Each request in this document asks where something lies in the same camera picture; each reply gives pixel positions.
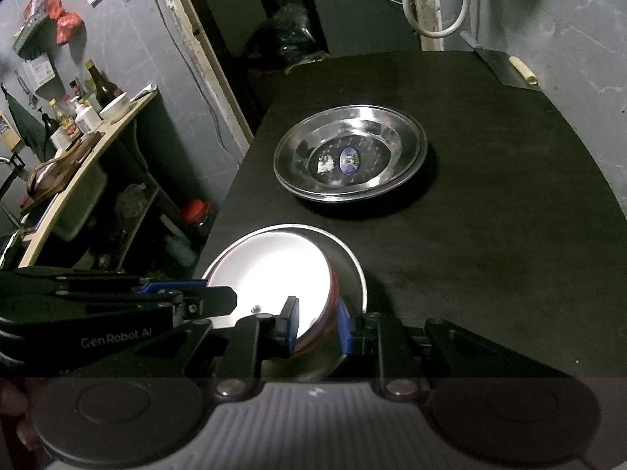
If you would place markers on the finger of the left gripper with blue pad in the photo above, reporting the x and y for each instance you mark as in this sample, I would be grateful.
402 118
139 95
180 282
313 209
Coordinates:
200 299

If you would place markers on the white bowl on shelf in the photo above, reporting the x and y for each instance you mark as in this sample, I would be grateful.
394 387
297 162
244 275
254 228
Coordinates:
117 109

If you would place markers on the red lidded jar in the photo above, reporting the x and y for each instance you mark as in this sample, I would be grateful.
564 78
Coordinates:
197 212

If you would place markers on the steel plate without sticker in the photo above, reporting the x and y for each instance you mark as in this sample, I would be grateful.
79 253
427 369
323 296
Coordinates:
350 154

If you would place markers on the dark glass bottle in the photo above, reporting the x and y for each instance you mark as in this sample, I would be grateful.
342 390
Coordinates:
106 91

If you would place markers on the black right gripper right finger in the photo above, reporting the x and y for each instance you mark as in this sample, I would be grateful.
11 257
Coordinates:
377 350

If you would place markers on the black plastic bag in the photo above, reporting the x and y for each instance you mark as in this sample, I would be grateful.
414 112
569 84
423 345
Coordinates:
293 39

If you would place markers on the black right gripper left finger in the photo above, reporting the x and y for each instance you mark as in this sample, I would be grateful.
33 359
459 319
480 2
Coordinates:
256 338

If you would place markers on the kitchen cleaver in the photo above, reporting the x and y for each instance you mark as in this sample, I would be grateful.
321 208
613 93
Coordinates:
509 69

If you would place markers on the white jar on shelf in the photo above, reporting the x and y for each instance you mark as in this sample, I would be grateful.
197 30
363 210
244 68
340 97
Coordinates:
87 118

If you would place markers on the wooden shelf counter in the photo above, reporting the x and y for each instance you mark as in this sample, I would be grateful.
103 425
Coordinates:
110 132

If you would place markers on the red plastic bag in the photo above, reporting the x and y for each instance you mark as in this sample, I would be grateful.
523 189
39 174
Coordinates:
67 23

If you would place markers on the white bowl red rim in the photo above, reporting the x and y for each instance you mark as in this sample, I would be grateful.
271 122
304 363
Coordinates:
265 269

